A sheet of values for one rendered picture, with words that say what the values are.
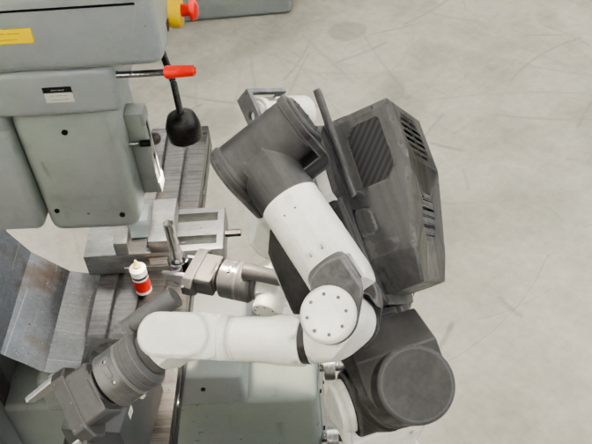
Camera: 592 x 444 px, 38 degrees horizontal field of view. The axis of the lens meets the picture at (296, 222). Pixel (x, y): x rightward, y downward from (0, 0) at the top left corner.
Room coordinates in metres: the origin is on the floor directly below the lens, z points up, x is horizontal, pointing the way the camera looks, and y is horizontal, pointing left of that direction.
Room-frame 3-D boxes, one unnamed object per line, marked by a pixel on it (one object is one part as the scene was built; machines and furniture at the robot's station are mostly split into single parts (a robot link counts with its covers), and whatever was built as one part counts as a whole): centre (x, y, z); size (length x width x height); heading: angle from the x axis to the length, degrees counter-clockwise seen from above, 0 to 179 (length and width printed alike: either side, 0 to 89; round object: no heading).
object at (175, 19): (1.37, 0.17, 1.76); 0.06 x 0.02 x 0.06; 175
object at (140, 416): (1.03, 0.41, 1.06); 0.22 x 0.12 x 0.20; 169
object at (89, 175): (1.39, 0.41, 1.47); 0.21 x 0.19 x 0.32; 175
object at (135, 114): (1.38, 0.29, 1.45); 0.04 x 0.04 x 0.21; 85
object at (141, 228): (1.56, 0.39, 1.07); 0.06 x 0.05 x 0.06; 177
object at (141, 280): (1.43, 0.39, 1.01); 0.04 x 0.04 x 0.11
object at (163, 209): (1.56, 0.33, 1.05); 0.15 x 0.06 x 0.04; 177
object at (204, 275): (1.29, 0.19, 1.13); 0.13 x 0.12 x 0.10; 156
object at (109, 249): (1.56, 0.36, 1.01); 0.35 x 0.15 x 0.11; 87
